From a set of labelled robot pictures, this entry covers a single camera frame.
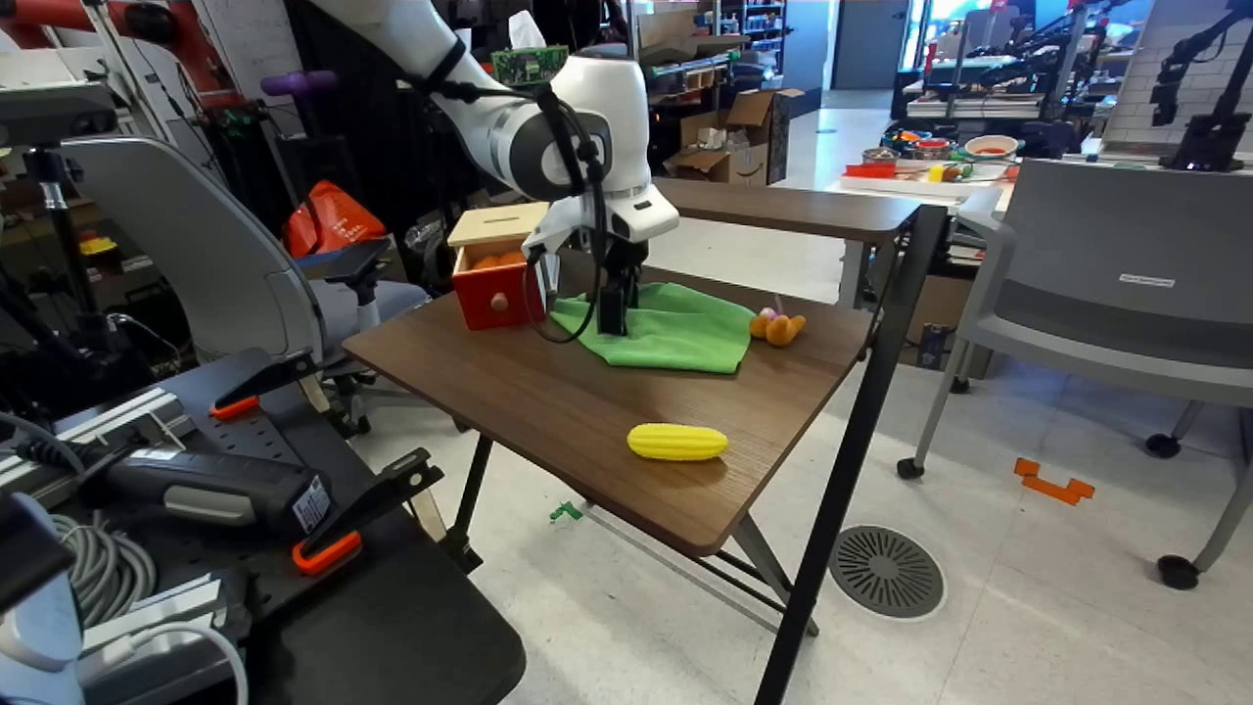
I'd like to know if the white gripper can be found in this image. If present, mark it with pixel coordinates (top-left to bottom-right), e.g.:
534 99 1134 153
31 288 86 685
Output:
522 181 684 342

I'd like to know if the green towel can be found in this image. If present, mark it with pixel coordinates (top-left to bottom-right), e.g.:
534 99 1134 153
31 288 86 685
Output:
549 283 758 381

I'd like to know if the brown wooden desk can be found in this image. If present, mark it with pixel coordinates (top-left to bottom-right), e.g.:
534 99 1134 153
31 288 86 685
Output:
341 172 953 705

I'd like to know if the red wooden drawer box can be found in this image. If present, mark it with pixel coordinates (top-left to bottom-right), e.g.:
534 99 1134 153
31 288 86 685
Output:
441 198 564 331

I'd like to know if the yellow banana toy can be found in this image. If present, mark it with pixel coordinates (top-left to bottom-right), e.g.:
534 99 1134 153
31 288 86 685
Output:
621 418 733 467

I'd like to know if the orange plush toy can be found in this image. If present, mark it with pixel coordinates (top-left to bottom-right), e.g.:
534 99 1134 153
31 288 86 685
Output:
749 301 809 354

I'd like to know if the cardboard box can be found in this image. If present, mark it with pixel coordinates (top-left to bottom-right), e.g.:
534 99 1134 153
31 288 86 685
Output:
664 86 809 188

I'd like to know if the green circuit board box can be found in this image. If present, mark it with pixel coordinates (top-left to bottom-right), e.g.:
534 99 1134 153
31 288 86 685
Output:
488 42 572 91

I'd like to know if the orange bag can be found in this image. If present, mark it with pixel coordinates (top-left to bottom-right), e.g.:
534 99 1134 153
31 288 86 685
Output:
282 177 393 264

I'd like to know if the white table with toys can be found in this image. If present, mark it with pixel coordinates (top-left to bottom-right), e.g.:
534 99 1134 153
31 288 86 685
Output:
774 124 1027 313

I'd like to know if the black clamp orange tip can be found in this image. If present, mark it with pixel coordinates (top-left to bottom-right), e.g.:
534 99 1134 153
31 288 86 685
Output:
287 448 445 581
209 346 320 427

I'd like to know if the round floor drain cover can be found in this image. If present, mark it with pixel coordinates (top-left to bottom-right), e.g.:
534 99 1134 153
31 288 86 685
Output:
827 519 948 623

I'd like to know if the grey office chair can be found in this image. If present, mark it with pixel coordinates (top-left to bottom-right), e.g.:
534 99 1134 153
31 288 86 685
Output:
53 133 435 440

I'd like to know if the black handheld device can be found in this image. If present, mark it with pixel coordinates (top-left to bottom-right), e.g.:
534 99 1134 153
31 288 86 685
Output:
97 448 337 536

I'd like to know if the orange floor marker piece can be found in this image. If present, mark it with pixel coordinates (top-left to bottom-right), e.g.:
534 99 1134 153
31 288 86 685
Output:
1011 454 1100 509

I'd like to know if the grey rolling chair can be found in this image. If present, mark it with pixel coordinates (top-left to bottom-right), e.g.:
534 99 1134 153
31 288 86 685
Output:
891 155 1253 594

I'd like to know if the grey coiled cable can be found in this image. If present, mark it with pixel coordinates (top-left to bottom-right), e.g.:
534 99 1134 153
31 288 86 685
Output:
46 509 162 630

